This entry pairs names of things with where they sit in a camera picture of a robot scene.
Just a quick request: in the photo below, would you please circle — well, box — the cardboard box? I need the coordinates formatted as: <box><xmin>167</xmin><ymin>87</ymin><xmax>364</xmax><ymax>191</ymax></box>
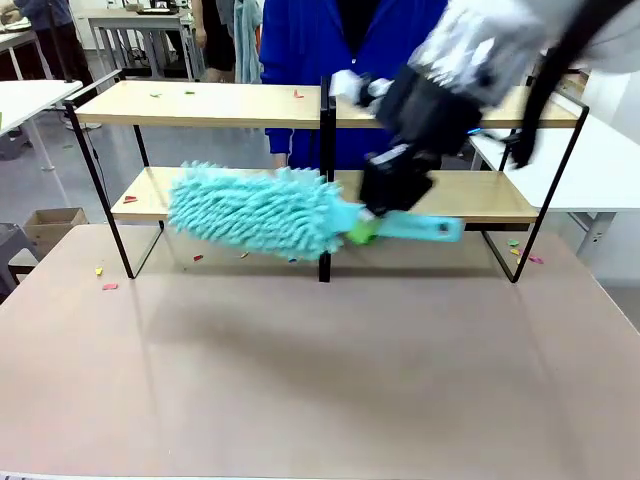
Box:
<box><xmin>21</xmin><ymin>206</ymin><xmax>91</xmax><ymax>258</ymax></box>

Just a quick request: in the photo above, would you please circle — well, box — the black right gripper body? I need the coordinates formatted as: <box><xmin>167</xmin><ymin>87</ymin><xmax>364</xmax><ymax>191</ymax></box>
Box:
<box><xmin>374</xmin><ymin>66</ymin><xmax>485</xmax><ymax>157</ymax></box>

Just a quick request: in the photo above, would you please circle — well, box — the light blue hanging cloth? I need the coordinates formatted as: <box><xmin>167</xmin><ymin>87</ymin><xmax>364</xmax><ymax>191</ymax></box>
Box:
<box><xmin>233</xmin><ymin>0</ymin><xmax>263</xmax><ymax>84</ymax></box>

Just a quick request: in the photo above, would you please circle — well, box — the person in black clothes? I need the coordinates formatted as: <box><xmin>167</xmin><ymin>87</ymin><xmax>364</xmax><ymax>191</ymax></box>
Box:
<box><xmin>191</xmin><ymin>0</ymin><xmax>236</xmax><ymax>74</ymax></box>

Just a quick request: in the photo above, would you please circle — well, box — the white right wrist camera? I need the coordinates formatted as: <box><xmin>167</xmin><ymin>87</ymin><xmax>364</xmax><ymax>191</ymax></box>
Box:
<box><xmin>328</xmin><ymin>69</ymin><xmax>397</xmax><ymax>109</ymax></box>

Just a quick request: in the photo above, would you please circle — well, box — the person in blue jacket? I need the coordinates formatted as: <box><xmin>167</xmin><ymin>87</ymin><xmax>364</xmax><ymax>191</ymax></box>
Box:
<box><xmin>258</xmin><ymin>0</ymin><xmax>452</xmax><ymax>172</ymax></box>

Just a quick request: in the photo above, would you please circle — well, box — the person in dark trousers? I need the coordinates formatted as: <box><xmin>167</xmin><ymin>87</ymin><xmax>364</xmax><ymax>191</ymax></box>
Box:
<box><xmin>13</xmin><ymin>0</ymin><xmax>96</xmax><ymax>89</ymax></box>

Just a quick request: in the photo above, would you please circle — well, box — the wooden shelf unit black frame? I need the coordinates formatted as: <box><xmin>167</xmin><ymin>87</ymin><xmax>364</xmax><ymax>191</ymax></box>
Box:
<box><xmin>319</xmin><ymin>74</ymin><xmax>591</xmax><ymax>285</ymax></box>
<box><xmin>63</xmin><ymin>69</ymin><xmax>331</xmax><ymax>283</ymax></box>

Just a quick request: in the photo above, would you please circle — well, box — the black right arm cable sleeve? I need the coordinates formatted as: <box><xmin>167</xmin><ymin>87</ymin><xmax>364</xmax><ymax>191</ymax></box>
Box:
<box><xmin>511</xmin><ymin>0</ymin><xmax>624</xmax><ymax>170</ymax></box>

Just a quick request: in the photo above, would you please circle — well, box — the white background desk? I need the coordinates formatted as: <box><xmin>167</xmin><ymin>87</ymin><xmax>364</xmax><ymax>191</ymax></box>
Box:
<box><xmin>0</xmin><ymin>27</ymin><xmax>42</xmax><ymax>82</ymax></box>

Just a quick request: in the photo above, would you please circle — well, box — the grey stool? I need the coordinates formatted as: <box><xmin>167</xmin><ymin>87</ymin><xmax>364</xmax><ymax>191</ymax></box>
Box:
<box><xmin>0</xmin><ymin>221</ymin><xmax>43</xmax><ymax>302</ymax></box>

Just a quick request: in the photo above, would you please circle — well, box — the grey background desk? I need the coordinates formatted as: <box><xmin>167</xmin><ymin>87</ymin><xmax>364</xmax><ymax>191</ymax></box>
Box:
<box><xmin>86</xmin><ymin>6</ymin><xmax>202</xmax><ymax>82</ymax></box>

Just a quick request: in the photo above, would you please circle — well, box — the white panel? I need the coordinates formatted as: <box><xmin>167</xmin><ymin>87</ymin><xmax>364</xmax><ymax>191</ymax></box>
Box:
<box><xmin>585</xmin><ymin>67</ymin><xmax>640</xmax><ymax>121</ymax></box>

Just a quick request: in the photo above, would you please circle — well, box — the white side table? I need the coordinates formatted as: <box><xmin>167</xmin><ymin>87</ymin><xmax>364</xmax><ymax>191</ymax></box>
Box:
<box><xmin>0</xmin><ymin>79</ymin><xmax>84</xmax><ymax>174</ymax></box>
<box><xmin>468</xmin><ymin>114</ymin><xmax>640</xmax><ymax>262</ymax></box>

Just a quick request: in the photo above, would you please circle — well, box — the teal chenille duster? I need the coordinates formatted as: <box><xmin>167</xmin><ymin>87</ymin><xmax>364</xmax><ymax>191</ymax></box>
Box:
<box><xmin>166</xmin><ymin>159</ymin><xmax>467</xmax><ymax>264</ymax></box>

